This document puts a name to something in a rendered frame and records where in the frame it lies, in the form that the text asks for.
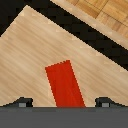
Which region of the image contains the red cereal box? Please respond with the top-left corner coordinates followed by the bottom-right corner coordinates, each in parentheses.
top-left (44, 59), bottom-right (87, 108)

